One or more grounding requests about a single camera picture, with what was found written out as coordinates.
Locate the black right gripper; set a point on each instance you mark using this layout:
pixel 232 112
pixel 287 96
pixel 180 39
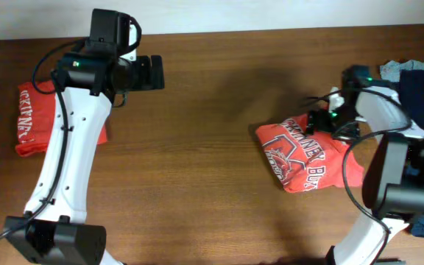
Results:
pixel 348 134

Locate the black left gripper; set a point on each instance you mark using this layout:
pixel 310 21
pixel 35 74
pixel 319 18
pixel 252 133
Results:
pixel 146 81

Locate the orange printed t-shirt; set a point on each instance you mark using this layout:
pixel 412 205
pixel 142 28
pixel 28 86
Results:
pixel 302 162

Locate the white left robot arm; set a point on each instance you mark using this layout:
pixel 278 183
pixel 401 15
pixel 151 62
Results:
pixel 100 67

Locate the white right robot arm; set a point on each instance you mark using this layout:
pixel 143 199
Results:
pixel 393 187

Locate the light blue garment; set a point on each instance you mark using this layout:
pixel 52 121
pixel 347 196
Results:
pixel 391 71

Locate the folded red t-shirt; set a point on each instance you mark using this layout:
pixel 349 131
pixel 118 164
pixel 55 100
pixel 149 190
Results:
pixel 41 118

